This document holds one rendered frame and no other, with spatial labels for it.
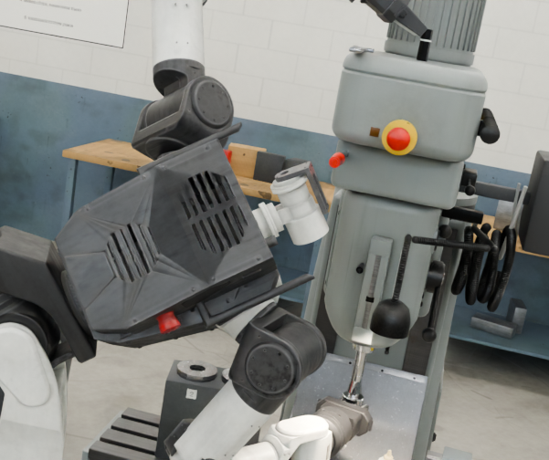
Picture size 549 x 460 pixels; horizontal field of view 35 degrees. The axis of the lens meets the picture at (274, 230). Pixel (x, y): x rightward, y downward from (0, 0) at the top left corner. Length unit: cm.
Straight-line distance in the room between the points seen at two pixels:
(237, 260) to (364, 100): 44
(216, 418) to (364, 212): 52
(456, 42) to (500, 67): 404
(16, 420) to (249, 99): 485
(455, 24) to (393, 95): 42
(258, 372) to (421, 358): 97
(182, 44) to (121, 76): 493
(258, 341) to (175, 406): 63
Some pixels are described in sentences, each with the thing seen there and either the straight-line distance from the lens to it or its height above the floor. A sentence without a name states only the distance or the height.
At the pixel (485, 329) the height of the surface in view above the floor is 24.
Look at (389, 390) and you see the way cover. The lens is 225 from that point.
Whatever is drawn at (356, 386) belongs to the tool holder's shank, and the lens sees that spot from 187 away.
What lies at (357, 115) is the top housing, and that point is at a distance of 153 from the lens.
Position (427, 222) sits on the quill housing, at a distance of 169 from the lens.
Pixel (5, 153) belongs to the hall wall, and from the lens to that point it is 687.
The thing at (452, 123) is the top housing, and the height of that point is 180.
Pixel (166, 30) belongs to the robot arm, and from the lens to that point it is 151.
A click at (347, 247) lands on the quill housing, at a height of 151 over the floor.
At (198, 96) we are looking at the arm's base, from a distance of 140.
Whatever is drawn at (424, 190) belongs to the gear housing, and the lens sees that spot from 163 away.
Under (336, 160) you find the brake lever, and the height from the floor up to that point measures 170.
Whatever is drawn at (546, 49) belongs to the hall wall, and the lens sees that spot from 595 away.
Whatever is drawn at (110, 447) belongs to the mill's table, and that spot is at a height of 95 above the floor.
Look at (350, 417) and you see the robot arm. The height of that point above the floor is 116.
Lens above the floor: 192
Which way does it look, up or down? 14 degrees down
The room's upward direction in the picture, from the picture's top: 10 degrees clockwise
